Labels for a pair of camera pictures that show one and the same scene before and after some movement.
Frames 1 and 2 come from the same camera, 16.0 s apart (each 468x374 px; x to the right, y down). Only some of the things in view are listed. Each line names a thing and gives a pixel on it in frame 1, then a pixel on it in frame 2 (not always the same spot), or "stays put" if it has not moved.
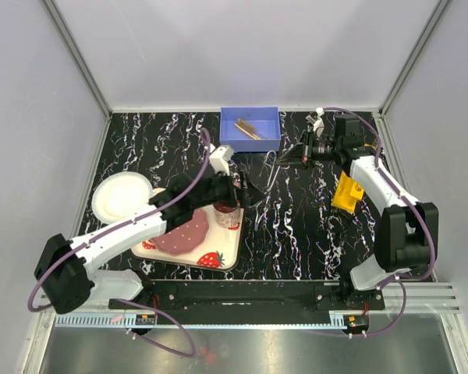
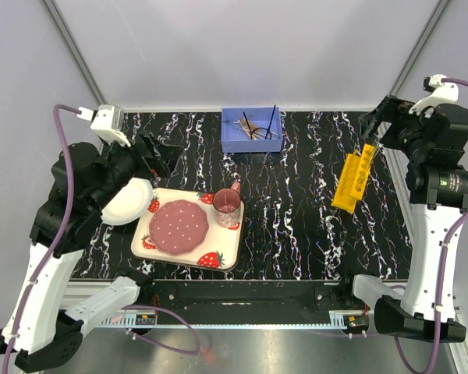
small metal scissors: x=270 y=161 → x=270 y=135
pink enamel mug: x=227 y=213 stays put
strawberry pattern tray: x=221 y=249 stays put
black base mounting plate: x=253 y=296 stays put
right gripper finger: x=300 y=148 → x=375 y=113
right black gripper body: x=324 y=150 → x=405 y=129
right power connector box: x=356 y=322 stays put
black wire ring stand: x=342 y=224 → x=268 y=132
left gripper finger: x=249 y=187 → x=150 y=142
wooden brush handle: x=247 y=128 stays put
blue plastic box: x=266 y=119 stays put
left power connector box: x=145 y=319 stays put
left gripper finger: x=253 y=197 → x=169 y=155
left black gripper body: x=222 y=189 → x=153 y=164
